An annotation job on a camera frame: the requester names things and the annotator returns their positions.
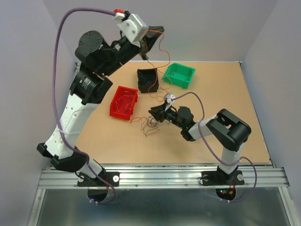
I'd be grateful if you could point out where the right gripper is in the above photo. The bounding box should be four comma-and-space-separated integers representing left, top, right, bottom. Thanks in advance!
148, 102, 184, 129

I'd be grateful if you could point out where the thin wire bundle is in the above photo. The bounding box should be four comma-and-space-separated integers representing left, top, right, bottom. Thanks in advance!
130, 115, 162, 138

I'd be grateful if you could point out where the black ribbon cable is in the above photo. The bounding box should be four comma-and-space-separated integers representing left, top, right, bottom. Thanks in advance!
138, 70, 158, 88

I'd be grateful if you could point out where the orange wire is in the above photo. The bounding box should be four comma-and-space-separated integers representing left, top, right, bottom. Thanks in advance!
145, 30, 172, 97

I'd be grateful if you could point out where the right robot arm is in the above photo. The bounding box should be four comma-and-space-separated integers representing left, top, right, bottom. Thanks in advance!
148, 104, 252, 184

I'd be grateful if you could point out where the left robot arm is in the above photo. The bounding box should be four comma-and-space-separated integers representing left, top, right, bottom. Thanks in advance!
37, 26, 165, 186

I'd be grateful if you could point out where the black plastic bin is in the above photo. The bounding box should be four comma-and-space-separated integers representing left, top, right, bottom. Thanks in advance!
137, 68, 159, 93

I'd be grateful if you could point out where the red plastic bin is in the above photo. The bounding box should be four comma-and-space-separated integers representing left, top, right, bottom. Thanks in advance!
110, 86, 138, 121

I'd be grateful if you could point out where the green plastic bin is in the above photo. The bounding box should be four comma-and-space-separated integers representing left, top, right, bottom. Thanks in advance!
162, 63, 196, 89

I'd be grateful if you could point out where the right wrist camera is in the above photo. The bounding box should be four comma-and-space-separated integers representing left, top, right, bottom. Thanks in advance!
163, 92, 176, 112

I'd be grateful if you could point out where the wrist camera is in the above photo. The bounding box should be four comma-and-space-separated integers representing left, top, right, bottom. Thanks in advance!
113, 12, 149, 48
163, 92, 176, 112

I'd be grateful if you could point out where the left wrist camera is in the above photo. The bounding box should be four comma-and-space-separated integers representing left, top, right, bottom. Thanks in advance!
113, 12, 149, 48

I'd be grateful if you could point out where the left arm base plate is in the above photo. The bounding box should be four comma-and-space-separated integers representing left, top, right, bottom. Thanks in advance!
75, 171, 120, 187

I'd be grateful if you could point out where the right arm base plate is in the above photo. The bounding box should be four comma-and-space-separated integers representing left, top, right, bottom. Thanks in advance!
199, 170, 245, 186

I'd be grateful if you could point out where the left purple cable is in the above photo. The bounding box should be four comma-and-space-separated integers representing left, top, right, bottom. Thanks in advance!
51, 8, 117, 205

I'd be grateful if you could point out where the aluminium front rail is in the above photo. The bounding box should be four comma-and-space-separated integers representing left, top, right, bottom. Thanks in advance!
38, 164, 290, 189

